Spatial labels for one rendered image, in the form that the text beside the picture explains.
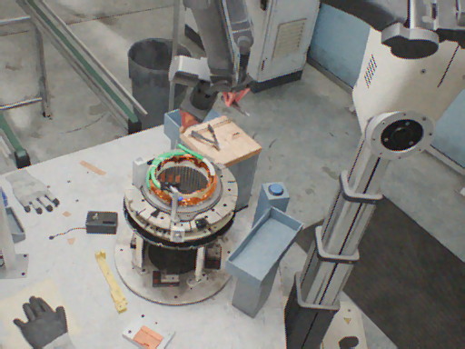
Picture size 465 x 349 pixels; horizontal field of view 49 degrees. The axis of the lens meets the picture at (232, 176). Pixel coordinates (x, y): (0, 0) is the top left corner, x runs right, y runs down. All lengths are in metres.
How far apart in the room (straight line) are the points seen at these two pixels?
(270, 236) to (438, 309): 1.56
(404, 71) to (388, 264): 1.93
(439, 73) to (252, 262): 0.66
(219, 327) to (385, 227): 1.75
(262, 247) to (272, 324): 0.27
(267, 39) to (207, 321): 2.49
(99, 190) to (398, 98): 1.13
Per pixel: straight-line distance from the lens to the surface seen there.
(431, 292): 2.94
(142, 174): 1.43
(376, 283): 2.83
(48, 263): 1.71
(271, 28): 3.67
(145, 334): 1.52
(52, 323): 1.56
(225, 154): 1.64
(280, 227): 1.50
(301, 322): 1.89
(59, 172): 1.98
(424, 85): 1.16
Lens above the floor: 2.11
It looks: 42 degrees down
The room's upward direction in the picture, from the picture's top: 10 degrees clockwise
